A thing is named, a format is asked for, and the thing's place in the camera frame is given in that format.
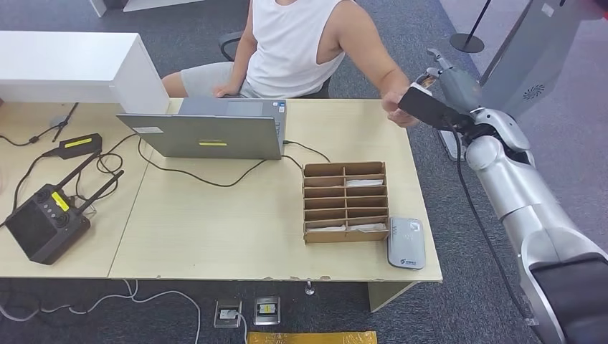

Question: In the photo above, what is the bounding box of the white plug cable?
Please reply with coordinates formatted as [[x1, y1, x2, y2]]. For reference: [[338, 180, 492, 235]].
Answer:
[[232, 310, 249, 344]]

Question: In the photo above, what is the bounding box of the black stanchion post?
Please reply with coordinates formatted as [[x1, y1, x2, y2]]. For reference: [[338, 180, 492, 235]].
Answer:
[[448, 0, 493, 54]]

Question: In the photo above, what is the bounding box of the person's left hand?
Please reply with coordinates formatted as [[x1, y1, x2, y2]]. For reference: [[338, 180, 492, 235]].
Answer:
[[381, 85, 422, 129]]

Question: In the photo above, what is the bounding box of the desk leg panel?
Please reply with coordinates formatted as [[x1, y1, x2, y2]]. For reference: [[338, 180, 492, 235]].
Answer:
[[368, 281, 418, 313]]

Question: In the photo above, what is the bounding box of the black remote controller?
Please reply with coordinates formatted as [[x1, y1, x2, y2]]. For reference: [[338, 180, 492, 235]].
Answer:
[[4, 151, 125, 266]]

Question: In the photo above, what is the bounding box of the white furniture base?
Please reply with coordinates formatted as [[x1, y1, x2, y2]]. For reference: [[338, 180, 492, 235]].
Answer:
[[88, 0, 206, 19]]

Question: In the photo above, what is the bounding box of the person's right hand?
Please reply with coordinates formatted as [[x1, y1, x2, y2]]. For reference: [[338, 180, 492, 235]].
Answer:
[[212, 82, 244, 99]]

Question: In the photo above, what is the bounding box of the black coiled cable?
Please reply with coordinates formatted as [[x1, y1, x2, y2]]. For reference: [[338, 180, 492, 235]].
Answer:
[[73, 134, 140, 204]]

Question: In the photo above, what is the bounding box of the yellow plastic package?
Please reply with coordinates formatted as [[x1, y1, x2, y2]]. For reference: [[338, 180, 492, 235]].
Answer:
[[247, 331, 379, 344]]

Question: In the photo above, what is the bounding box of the black power adapter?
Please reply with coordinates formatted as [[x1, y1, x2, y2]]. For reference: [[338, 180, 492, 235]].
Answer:
[[57, 133, 103, 161]]

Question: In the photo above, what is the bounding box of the grey card reader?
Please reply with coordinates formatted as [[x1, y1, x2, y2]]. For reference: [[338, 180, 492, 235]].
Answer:
[[386, 216, 427, 271]]

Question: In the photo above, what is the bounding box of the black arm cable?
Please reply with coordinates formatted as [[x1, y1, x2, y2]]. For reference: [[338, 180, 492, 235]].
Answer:
[[448, 125, 540, 328]]

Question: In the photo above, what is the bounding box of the black adapter cable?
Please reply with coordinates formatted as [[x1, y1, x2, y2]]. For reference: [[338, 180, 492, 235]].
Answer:
[[0, 149, 59, 228]]

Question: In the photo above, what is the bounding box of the silver kiosk stand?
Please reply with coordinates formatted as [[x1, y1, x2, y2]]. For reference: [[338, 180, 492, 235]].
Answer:
[[437, 0, 602, 163]]

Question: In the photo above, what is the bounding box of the grey laptop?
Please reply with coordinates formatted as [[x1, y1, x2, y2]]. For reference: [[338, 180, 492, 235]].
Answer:
[[116, 97, 288, 161]]

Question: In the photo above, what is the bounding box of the person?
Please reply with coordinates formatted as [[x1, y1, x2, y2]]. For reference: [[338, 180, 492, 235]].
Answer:
[[161, 0, 422, 129]]

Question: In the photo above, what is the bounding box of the white cabinet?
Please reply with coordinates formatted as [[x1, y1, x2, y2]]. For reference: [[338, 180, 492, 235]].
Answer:
[[0, 30, 171, 115]]

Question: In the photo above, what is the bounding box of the cardboard card organizer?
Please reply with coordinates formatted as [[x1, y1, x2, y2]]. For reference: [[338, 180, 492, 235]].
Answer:
[[302, 161, 391, 245]]

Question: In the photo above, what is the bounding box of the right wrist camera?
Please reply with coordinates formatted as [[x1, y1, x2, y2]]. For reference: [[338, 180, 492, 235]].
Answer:
[[398, 82, 476, 136]]

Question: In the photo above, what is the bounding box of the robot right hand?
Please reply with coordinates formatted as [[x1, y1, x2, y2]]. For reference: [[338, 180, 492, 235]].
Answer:
[[416, 47, 486, 116]]

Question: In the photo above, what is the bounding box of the white floor cable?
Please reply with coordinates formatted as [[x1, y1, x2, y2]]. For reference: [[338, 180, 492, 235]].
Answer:
[[120, 279, 203, 344], [0, 293, 134, 325]]

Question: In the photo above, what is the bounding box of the thin black cable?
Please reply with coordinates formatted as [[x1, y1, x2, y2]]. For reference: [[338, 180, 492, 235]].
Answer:
[[0, 124, 67, 147]]

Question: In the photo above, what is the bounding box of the small black desk stand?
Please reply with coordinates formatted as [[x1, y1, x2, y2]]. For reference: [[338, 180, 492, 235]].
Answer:
[[50, 102, 80, 143]]

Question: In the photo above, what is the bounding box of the black laptop power cable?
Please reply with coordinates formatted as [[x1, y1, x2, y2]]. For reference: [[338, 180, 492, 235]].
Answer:
[[136, 136, 331, 188]]

